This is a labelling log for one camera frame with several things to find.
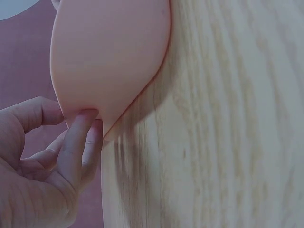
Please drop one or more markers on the person's left hand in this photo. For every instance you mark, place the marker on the person's left hand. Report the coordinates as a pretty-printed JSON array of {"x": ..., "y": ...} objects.
[{"x": 35, "y": 190}]

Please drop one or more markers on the person's left thumb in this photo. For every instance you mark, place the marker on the person's left thumb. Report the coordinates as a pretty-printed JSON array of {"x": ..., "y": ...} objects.
[{"x": 35, "y": 110}]

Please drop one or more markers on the pink plastic bowl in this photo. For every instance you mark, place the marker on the pink plastic bowl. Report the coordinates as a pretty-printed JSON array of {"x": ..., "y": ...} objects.
[{"x": 109, "y": 59}]

